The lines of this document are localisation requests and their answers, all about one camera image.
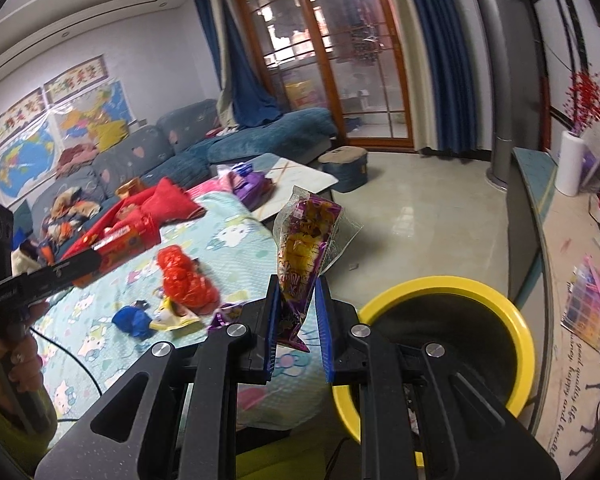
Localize grey tower air conditioner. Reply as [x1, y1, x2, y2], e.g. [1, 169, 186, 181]
[462, 0, 518, 191]

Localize red snack packet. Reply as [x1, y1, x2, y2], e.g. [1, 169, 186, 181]
[62, 210, 161, 288]

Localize framed calligraphy wall picture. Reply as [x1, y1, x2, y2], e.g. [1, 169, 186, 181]
[44, 55, 106, 103]
[0, 87, 46, 151]

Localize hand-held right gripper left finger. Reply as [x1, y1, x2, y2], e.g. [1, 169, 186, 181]
[34, 275, 283, 480]

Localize purple bag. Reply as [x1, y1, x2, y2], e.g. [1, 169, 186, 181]
[228, 162, 273, 211]

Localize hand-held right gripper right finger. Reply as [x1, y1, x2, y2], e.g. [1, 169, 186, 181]
[316, 276, 563, 480]

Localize purple yellow snack packet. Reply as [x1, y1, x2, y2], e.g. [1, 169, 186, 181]
[272, 185, 363, 353]

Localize gold gift bag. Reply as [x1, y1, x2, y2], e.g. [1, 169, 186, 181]
[116, 177, 148, 198]

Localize clear bead organiser box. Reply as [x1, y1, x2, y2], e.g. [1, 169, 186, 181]
[560, 255, 600, 353]

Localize blue wrapper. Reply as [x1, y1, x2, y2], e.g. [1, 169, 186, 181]
[112, 305, 155, 342]

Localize red berry branches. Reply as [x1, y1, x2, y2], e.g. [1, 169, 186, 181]
[562, 72, 600, 136]

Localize blue curtain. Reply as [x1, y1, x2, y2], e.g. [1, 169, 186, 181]
[192, 0, 285, 131]
[397, 0, 481, 156]

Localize yellow white wrapper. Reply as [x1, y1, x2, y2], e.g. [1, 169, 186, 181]
[150, 297, 201, 332]

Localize beige curtain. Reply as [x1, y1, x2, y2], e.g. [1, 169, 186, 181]
[215, 0, 245, 131]
[385, 0, 435, 153]

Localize blue world wall map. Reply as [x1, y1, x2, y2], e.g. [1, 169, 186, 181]
[0, 125, 56, 206]

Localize colourful country wall map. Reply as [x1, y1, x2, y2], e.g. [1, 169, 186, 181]
[54, 80, 133, 143]

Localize blue grey sofa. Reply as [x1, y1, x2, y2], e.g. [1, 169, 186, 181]
[12, 99, 339, 261]

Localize wooden framed glass sliding door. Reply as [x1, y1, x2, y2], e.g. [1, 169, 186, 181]
[220, 0, 415, 148]

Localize purple candy wrapper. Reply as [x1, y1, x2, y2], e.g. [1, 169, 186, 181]
[207, 302, 245, 333]

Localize person's left hand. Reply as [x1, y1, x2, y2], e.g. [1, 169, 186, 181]
[0, 302, 48, 396]

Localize red plastic wrapper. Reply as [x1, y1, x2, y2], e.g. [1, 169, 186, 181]
[157, 245, 221, 316]

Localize red quilt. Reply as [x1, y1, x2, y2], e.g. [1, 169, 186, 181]
[62, 176, 207, 261]

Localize pile of clothes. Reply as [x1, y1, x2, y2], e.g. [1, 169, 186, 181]
[54, 142, 100, 178]

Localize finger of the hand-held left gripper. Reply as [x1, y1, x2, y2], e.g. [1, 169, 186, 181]
[10, 250, 105, 302]

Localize colourful patterned cloth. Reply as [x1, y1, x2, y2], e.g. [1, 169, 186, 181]
[40, 186, 103, 246]

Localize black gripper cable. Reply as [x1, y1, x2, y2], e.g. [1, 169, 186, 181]
[27, 327, 105, 421]

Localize white ribbed vase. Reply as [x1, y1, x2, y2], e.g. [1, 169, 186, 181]
[555, 130, 588, 197]

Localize yellow rimmed black trash bin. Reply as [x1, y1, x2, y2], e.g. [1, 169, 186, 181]
[331, 276, 537, 468]

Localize blue storage stool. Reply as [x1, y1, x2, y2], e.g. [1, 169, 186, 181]
[318, 146, 369, 194]

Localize yellow cardboard box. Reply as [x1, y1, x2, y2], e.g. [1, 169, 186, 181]
[285, 80, 315, 110]

